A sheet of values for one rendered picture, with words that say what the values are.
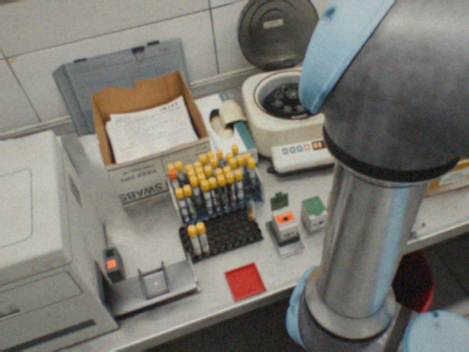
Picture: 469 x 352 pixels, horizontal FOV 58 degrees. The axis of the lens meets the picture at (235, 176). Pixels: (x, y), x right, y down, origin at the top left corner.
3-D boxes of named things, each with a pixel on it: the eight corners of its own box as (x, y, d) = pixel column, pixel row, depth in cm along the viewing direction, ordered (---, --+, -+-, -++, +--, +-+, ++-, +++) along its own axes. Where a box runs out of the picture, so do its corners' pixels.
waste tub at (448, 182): (421, 200, 98) (433, 170, 90) (392, 159, 107) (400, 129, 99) (474, 185, 99) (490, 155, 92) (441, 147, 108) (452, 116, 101)
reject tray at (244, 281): (234, 302, 85) (234, 301, 84) (223, 273, 89) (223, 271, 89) (267, 291, 86) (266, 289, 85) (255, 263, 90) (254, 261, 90)
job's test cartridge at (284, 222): (279, 246, 91) (279, 228, 86) (271, 228, 94) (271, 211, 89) (297, 239, 92) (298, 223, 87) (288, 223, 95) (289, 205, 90)
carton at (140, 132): (121, 210, 103) (102, 168, 91) (105, 135, 121) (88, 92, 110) (219, 180, 107) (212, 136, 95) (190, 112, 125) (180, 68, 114)
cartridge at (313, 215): (309, 235, 94) (310, 216, 89) (299, 218, 97) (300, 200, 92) (325, 228, 95) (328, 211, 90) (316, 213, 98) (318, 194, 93)
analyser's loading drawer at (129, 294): (98, 325, 82) (89, 314, 78) (94, 295, 86) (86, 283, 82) (201, 290, 85) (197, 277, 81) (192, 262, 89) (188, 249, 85)
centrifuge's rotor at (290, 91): (270, 138, 107) (269, 116, 102) (257, 101, 117) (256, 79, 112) (330, 127, 108) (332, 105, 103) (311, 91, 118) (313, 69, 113)
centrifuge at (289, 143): (261, 181, 105) (259, 146, 96) (240, 106, 125) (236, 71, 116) (355, 163, 107) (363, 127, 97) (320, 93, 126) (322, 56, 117)
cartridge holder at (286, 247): (280, 258, 91) (280, 249, 88) (265, 225, 96) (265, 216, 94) (304, 250, 91) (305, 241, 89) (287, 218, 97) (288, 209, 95)
